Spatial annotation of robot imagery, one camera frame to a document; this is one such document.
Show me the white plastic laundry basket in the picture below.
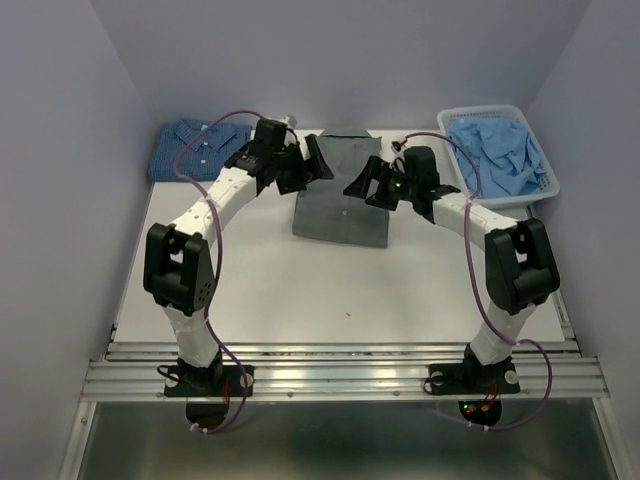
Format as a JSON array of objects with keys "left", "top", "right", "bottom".
[{"left": 437, "top": 105, "right": 560, "bottom": 209}]

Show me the folded blue checked shirt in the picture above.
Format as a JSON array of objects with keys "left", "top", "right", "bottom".
[{"left": 148, "top": 119, "right": 252, "bottom": 182}]

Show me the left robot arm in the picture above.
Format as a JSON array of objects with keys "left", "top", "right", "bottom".
[{"left": 143, "top": 119, "right": 333, "bottom": 394}]

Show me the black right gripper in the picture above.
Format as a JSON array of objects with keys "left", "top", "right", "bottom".
[{"left": 342, "top": 155, "right": 418, "bottom": 210}]

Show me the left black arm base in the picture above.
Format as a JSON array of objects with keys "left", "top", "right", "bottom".
[{"left": 156, "top": 363, "right": 254, "bottom": 399}]

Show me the light blue crumpled shirt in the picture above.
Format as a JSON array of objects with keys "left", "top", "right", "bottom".
[{"left": 448, "top": 117, "right": 546, "bottom": 199}]

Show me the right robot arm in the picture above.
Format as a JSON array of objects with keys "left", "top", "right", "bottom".
[{"left": 343, "top": 146, "right": 560, "bottom": 390}]

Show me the aluminium mounting rail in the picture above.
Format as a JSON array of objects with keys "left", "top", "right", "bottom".
[{"left": 80, "top": 338, "right": 610, "bottom": 403}]

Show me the grey long sleeve shirt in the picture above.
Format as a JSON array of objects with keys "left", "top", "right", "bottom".
[{"left": 292, "top": 129, "right": 389, "bottom": 249}]

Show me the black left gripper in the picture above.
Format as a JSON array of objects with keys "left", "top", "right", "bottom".
[{"left": 273, "top": 136, "right": 334, "bottom": 196}]

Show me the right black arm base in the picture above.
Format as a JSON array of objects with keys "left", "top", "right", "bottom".
[{"left": 422, "top": 361, "right": 521, "bottom": 396}]

